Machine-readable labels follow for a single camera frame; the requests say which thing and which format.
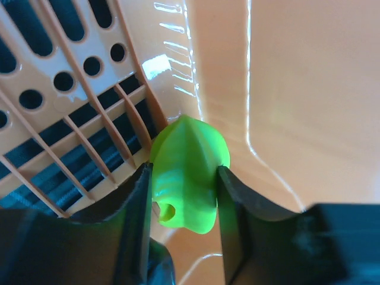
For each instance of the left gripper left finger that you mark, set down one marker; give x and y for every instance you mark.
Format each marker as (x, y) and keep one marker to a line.
(108, 242)

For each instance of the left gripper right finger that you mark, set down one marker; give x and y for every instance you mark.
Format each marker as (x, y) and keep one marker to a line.
(264, 243)

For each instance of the small green toy vegetable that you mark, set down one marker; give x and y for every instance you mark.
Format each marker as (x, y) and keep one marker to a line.
(185, 157)

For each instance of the orange plastic basket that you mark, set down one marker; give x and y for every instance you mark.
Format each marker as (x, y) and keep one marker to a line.
(87, 86)

